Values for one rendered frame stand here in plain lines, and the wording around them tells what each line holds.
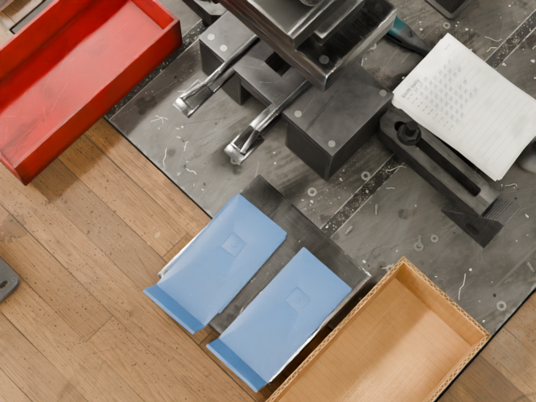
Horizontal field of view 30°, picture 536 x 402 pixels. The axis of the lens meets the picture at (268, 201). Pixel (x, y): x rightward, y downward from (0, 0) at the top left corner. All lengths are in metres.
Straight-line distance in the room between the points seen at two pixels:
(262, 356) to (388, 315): 0.15
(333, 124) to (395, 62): 0.16
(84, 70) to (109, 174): 0.13
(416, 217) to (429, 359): 0.16
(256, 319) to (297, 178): 0.18
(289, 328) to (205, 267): 0.11
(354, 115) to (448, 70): 0.14
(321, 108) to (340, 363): 0.27
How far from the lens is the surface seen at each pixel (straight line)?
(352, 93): 1.09
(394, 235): 1.13
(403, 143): 1.09
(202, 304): 1.07
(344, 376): 1.08
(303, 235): 1.10
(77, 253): 1.13
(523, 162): 1.18
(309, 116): 1.08
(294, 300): 1.08
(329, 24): 0.93
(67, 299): 1.12
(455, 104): 1.14
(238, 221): 1.10
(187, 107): 1.08
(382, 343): 1.09
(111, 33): 1.22
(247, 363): 1.06
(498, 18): 1.26
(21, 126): 1.18
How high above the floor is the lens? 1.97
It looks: 72 degrees down
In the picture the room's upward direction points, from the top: 4 degrees clockwise
